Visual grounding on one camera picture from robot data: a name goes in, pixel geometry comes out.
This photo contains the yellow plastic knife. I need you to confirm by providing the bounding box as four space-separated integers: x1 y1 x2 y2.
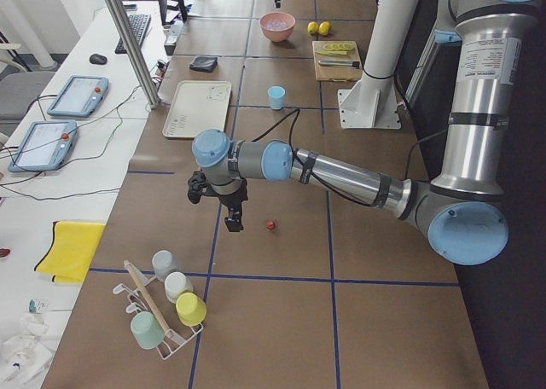
314 49 350 56

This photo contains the white upturned cup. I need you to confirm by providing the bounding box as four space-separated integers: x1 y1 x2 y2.
164 271 194 304

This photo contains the lower whole lemon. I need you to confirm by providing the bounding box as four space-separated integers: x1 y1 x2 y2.
307 21 319 35

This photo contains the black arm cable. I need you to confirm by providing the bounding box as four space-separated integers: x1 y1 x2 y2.
251 107 449 206

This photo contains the whole lemon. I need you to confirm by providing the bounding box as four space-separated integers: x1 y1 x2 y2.
307 21 319 35
317 21 332 37

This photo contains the white wire cup rack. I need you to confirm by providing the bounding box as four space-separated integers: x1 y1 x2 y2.
112 276 204 360

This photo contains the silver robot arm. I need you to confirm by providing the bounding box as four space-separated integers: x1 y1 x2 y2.
188 0 541 265

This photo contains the grey upturned cup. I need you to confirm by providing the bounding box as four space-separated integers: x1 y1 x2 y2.
152 250 182 282

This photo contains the yellow upturned cup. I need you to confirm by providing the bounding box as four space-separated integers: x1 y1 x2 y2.
176 292 207 327

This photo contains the wooden cutting board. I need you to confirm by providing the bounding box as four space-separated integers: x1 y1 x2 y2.
312 41 363 81

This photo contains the near blue teach pendant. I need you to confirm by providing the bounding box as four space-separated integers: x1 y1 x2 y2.
8 120 78 172

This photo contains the black keyboard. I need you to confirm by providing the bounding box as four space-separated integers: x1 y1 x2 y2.
114 14 151 54

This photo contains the yellow cloth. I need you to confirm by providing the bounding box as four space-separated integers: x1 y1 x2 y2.
34 221 106 284

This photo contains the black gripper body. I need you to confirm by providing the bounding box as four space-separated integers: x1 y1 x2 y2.
188 171 248 212

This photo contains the light blue plastic cup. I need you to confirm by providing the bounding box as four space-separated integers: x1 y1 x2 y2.
267 85 286 110

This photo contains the wooden rack handle rod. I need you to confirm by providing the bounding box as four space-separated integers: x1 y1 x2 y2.
124 260 174 339

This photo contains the blue teach pendant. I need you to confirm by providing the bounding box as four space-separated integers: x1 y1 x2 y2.
8 120 78 172
47 75 109 118

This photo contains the pink bowl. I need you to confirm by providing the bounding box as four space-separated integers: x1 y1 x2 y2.
259 12 296 43

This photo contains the crumpled white tissue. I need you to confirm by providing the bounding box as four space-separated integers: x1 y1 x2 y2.
1 312 58 388

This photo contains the far blue teach pendant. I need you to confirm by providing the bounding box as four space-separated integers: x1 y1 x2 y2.
47 75 109 118

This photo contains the upper whole lemon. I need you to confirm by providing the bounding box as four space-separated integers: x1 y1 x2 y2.
317 21 332 37

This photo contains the pile of clear ice cubes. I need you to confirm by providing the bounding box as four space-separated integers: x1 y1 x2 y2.
264 18 290 32

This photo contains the black computer mouse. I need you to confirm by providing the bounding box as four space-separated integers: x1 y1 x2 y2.
89 54 107 65

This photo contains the aluminium frame post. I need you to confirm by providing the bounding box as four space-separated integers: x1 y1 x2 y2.
105 0 160 109

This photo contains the steel muddler with black tip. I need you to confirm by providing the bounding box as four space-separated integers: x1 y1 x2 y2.
318 60 360 69

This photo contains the mint green upturned cup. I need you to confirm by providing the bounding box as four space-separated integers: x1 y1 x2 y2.
130 311 165 350

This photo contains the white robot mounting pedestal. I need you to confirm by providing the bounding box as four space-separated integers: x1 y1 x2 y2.
338 0 419 130

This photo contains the cream bear serving tray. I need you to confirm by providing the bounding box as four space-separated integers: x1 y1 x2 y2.
162 80 232 139

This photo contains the grey folded cloth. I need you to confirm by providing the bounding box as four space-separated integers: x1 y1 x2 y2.
189 55 218 73

